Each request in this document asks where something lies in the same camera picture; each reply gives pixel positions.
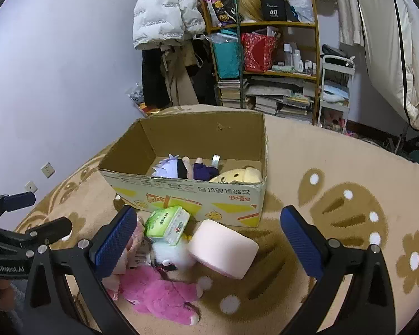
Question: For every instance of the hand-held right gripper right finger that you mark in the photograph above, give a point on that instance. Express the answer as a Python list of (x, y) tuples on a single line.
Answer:
[(300, 244)]

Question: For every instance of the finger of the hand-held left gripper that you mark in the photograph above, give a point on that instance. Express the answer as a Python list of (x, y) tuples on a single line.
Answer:
[(52, 226), (19, 199)]

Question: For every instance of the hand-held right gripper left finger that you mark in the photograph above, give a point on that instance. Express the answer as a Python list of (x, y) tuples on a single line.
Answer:
[(115, 244)]

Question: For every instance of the green tissue pack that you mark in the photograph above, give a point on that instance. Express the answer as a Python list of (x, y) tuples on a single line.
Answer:
[(167, 223)]

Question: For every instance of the pink plush toy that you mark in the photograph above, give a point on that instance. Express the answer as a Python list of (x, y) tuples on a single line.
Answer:
[(153, 293)]

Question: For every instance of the cardboard box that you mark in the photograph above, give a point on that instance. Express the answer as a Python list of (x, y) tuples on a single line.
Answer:
[(195, 195)]

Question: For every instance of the person's left forearm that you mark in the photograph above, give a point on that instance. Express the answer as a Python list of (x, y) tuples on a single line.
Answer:
[(10, 296)]

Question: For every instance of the doll in pink dress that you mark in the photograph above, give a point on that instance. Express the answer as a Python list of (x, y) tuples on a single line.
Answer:
[(138, 237)]

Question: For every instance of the white fluffy plush toy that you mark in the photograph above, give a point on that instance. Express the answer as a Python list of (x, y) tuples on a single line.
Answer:
[(176, 254)]

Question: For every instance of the pink sponge block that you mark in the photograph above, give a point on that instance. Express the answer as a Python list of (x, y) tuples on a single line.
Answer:
[(223, 247)]

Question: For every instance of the yellow plush toy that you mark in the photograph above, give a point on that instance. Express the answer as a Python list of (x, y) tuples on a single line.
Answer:
[(237, 175)]

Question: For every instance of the white-haired plush doll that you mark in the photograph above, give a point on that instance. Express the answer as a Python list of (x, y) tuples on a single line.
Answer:
[(169, 167)]

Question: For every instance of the beige floral blanket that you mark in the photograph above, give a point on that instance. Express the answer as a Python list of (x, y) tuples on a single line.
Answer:
[(335, 146)]

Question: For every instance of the black-haired plush doll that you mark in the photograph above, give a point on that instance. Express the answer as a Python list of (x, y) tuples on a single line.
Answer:
[(185, 165)]

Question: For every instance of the purple plush toy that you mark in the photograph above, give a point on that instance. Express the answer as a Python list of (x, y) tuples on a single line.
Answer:
[(204, 171)]

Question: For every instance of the small white grey object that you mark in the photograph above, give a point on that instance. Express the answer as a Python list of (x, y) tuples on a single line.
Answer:
[(215, 160)]

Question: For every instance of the red yellow packets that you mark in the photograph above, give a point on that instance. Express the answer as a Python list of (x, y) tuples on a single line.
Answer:
[(150, 110)]

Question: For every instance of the stack of books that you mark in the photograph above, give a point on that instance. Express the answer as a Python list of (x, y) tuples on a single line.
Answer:
[(265, 104)]

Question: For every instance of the plastic bag with dark items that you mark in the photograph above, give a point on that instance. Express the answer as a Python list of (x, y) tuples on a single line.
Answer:
[(136, 94)]

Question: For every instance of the light blue cloth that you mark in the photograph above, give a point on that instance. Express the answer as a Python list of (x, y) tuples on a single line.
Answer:
[(335, 92)]

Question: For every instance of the beige trench coat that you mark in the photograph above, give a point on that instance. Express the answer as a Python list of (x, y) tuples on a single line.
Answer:
[(181, 87)]

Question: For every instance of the black hanging coat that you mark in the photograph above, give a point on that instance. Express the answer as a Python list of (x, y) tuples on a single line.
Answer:
[(153, 76)]

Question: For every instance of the white trolley cart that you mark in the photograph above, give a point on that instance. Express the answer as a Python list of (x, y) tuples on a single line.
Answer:
[(335, 63)]

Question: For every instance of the group of cosmetic bottles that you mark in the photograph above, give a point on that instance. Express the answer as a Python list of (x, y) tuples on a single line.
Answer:
[(296, 59)]

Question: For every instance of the red patterned bag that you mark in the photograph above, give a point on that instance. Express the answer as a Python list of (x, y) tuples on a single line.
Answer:
[(258, 52)]

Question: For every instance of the teal bag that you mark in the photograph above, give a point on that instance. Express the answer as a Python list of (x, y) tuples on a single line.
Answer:
[(227, 59)]

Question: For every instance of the white long coat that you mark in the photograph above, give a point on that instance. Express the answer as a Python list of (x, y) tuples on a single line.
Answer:
[(380, 42)]

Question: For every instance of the wooden shelf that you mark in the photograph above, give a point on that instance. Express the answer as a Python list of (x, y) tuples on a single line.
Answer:
[(276, 23)]

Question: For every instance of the white puffer jacket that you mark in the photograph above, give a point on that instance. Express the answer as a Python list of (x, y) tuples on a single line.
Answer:
[(160, 14)]

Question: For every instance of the cream curtain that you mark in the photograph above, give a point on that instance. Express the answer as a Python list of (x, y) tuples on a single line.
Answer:
[(349, 14)]

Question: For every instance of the black box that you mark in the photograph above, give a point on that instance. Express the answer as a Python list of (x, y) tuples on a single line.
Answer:
[(273, 8)]

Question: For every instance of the blonde wig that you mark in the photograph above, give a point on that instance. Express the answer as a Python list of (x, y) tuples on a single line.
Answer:
[(249, 5)]

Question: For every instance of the purple black printed bag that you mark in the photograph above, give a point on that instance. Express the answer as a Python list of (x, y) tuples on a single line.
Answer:
[(218, 3)]

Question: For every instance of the wall socket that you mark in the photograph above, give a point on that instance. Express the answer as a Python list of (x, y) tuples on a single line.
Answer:
[(48, 170), (30, 186)]

